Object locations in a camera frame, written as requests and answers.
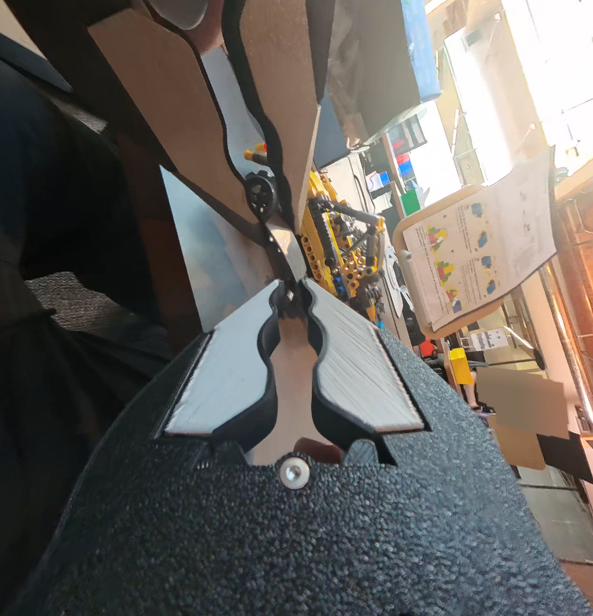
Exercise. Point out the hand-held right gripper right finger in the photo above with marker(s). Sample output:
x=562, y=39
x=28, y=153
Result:
x=363, y=375

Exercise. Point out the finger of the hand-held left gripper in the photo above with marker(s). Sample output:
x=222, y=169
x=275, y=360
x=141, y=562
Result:
x=171, y=96
x=286, y=62

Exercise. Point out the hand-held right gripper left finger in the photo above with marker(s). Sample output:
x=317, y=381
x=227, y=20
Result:
x=219, y=380

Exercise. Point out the yellow toy brick vehicle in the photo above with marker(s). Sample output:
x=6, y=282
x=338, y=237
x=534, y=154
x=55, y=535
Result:
x=325, y=240

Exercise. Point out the grey curved brick panel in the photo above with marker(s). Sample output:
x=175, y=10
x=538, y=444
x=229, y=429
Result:
x=286, y=255

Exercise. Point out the orange object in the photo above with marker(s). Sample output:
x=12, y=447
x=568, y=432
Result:
x=429, y=347

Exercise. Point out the blue cardboard kit box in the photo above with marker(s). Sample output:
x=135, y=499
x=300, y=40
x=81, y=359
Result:
x=373, y=72

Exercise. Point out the yellow storage bin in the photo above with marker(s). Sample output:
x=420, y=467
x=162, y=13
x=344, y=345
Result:
x=461, y=365

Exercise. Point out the white stand base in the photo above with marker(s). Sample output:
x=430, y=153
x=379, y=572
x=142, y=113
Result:
x=392, y=279

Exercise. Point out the small printed sign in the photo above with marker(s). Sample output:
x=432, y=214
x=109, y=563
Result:
x=489, y=340

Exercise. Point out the red and blue storage bins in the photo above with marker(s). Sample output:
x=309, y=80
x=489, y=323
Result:
x=406, y=166

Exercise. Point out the brown cardboard sheet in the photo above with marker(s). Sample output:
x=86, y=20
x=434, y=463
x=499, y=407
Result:
x=518, y=447

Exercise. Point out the brick instruction sheet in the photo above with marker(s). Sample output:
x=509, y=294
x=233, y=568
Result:
x=494, y=240

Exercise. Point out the person's dark clothed body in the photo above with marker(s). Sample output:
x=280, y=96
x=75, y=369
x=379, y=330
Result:
x=46, y=240

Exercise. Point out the black sheet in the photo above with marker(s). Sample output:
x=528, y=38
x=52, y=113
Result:
x=566, y=457

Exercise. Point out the metal duct pipe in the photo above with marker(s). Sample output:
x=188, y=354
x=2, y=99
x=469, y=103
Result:
x=568, y=346

